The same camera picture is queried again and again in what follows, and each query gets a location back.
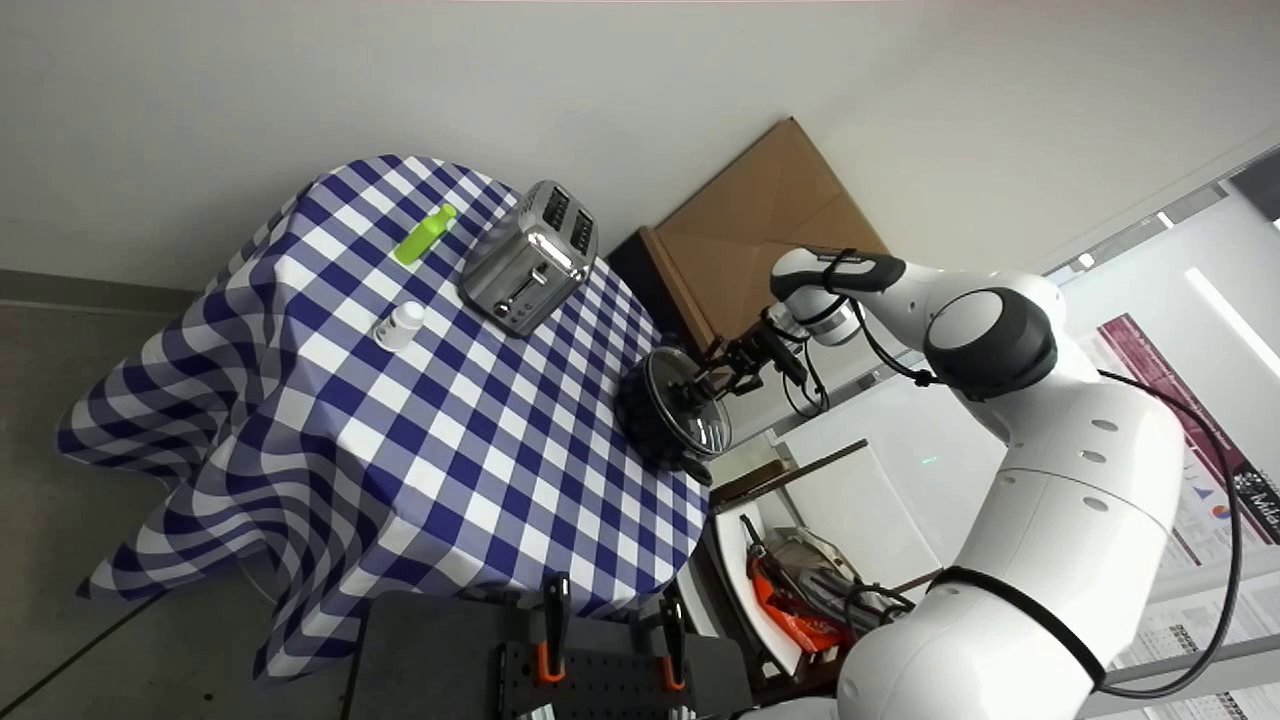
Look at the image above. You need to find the black orange clamp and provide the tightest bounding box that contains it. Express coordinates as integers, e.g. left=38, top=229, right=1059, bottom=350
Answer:
left=536, top=573, right=572, bottom=687
left=659, top=594, right=692, bottom=693

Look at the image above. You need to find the black pot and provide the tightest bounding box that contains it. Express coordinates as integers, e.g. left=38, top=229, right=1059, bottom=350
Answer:
left=614, top=349, right=717, bottom=488

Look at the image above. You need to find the cardboard box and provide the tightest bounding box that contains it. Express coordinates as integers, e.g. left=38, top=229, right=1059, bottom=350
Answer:
left=640, top=117, right=892, bottom=353

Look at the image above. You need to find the blue white checkered tablecloth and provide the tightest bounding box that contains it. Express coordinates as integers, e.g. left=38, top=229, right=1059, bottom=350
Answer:
left=57, top=154, right=711, bottom=683

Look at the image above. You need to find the glass pot lid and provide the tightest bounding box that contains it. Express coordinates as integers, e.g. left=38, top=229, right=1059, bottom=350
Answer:
left=644, top=345, right=734, bottom=461

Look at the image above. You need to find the green bottle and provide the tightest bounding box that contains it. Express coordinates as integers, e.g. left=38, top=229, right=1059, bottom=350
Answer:
left=393, top=204, right=459, bottom=267

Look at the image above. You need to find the orange black tool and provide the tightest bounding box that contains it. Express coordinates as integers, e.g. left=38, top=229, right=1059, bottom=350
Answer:
left=738, top=514, right=853, bottom=653

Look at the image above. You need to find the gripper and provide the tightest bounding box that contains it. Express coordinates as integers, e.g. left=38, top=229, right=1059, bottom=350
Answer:
left=698, top=334, right=781, bottom=403

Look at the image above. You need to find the wall poster with dark red band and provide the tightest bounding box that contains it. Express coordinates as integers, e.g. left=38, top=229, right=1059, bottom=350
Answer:
left=1093, top=313, right=1280, bottom=547

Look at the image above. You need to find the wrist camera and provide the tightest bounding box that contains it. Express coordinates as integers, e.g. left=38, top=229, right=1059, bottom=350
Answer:
left=768, top=332, right=811, bottom=389

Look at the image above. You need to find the white pill bottle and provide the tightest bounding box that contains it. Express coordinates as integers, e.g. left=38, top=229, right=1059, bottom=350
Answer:
left=373, top=301, right=426, bottom=351

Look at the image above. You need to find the wall poster with text columns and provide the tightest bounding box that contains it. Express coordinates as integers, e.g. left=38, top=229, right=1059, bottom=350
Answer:
left=1108, top=588, right=1280, bottom=720

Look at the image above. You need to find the silver toaster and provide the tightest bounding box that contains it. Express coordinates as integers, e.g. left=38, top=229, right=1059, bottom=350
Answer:
left=459, top=180, right=599, bottom=338

